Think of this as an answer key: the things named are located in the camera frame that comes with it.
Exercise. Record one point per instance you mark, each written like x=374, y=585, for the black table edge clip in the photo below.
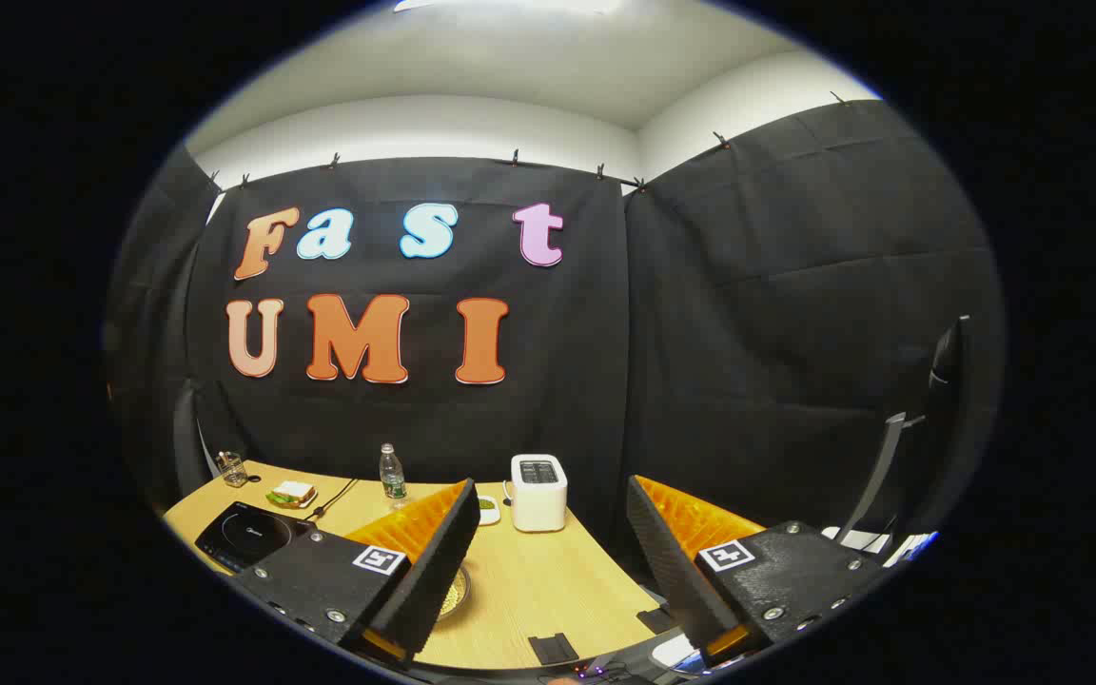
x=655, y=620
x=553, y=649

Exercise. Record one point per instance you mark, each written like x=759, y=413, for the small white plate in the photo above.
x=305, y=503

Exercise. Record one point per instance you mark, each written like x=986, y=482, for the black backdrop cloth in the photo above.
x=719, y=333

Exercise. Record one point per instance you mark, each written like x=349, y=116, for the clear plastic water bottle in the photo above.
x=392, y=476

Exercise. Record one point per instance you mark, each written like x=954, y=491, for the glass utensil holder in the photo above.
x=233, y=469

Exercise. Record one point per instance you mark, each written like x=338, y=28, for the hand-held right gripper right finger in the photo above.
x=667, y=561

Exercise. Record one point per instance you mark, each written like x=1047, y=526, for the stainless steel pot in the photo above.
x=456, y=595

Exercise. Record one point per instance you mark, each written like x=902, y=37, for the row of black cloth clips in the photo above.
x=516, y=157

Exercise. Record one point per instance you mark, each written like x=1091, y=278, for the white toaster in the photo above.
x=538, y=495

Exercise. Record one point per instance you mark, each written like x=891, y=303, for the white divided bean dish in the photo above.
x=488, y=511

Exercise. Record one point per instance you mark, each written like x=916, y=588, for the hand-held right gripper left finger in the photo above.
x=434, y=561

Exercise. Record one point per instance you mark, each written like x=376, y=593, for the black induction cooktop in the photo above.
x=244, y=538

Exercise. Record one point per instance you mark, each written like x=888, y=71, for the sandwich with lettuce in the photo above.
x=292, y=492

